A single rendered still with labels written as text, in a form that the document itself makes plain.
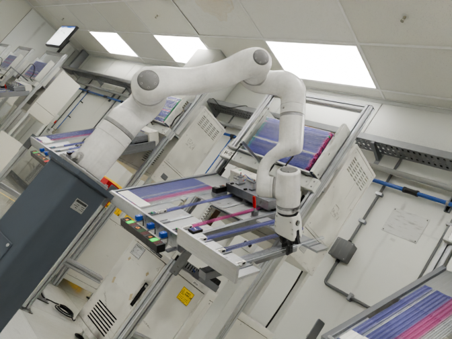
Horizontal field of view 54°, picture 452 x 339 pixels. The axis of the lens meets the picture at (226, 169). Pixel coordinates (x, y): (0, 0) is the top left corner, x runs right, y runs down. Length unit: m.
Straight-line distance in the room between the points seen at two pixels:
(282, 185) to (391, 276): 2.19
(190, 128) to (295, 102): 2.01
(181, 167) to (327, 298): 1.55
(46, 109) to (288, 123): 5.15
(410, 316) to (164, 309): 1.14
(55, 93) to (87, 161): 5.00
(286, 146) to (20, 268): 0.94
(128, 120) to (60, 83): 4.99
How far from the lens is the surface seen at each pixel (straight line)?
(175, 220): 2.08
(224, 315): 1.74
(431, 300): 1.68
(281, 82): 1.64
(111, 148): 1.51
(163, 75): 1.52
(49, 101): 6.46
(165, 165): 3.49
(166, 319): 2.20
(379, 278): 3.63
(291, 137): 1.57
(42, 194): 1.50
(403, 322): 1.54
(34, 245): 1.48
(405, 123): 4.36
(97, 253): 3.46
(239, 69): 1.57
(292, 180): 1.52
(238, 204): 2.31
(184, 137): 3.52
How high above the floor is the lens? 0.67
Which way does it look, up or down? 12 degrees up
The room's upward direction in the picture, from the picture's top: 36 degrees clockwise
